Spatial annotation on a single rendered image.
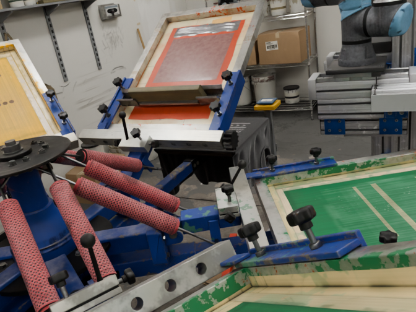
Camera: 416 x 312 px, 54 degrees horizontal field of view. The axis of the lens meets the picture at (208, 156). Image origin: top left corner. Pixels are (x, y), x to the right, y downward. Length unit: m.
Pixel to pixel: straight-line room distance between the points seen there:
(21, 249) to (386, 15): 1.42
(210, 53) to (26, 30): 2.23
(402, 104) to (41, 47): 3.06
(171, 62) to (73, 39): 2.29
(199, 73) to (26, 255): 1.17
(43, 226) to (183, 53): 1.14
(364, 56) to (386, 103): 0.22
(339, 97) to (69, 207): 1.23
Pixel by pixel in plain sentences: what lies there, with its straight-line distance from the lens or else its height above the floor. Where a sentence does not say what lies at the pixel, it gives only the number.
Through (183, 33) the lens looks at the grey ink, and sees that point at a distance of 2.15.
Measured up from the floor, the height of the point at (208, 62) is 1.33.
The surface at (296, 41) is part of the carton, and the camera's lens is 4.92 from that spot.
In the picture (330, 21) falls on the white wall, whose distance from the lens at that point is 5.31.
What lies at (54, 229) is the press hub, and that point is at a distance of 1.24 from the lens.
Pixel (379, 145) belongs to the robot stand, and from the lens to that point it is 2.16.
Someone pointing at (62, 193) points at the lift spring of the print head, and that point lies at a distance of 1.05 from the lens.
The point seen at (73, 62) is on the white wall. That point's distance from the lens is 4.16.
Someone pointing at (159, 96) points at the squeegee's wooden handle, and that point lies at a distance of 1.76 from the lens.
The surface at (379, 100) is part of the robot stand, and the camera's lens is 1.70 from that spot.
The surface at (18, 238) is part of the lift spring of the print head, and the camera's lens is 1.00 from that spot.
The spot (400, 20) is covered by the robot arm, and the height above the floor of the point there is 1.43.
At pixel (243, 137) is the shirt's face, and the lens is 2.00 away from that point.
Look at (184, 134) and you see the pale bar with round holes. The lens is 1.52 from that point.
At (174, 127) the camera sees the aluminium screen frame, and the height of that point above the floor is 1.15.
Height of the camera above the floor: 1.63
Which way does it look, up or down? 22 degrees down
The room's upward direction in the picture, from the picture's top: 10 degrees counter-clockwise
